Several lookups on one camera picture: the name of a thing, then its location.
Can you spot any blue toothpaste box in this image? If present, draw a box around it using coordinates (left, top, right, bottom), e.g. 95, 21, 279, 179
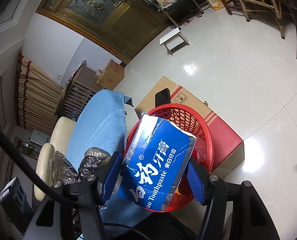
114, 114, 196, 212

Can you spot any black plastic bag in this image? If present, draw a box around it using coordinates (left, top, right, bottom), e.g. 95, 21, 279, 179
49, 147, 112, 209

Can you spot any large flat cardboard box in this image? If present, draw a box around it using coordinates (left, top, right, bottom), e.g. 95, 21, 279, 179
134, 75, 245, 180

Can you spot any blue round tablecloth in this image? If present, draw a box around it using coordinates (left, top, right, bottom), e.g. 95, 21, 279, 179
66, 89, 151, 226

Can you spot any red plastic mesh basket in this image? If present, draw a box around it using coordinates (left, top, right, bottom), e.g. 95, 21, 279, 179
125, 103, 214, 212

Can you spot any cream leather sofa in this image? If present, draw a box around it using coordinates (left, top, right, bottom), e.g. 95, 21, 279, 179
33, 116, 77, 202

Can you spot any black smartphone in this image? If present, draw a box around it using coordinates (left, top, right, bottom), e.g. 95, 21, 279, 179
155, 88, 171, 107

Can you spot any wooden slatted cabinet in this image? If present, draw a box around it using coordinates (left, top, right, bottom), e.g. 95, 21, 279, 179
55, 65, 103, 121

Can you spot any brown striped curtain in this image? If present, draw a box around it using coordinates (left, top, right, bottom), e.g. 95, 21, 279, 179
14, 53, 63, 135

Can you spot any small white stool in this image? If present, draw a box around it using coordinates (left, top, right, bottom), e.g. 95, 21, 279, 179
159, 27, 190, 55

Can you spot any brown wooden double door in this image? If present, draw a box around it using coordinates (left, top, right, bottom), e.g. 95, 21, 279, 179
37, 0, 171, 63

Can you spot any cardboard box by wall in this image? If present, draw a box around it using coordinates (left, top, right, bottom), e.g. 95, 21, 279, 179
96, 59, 125, 90

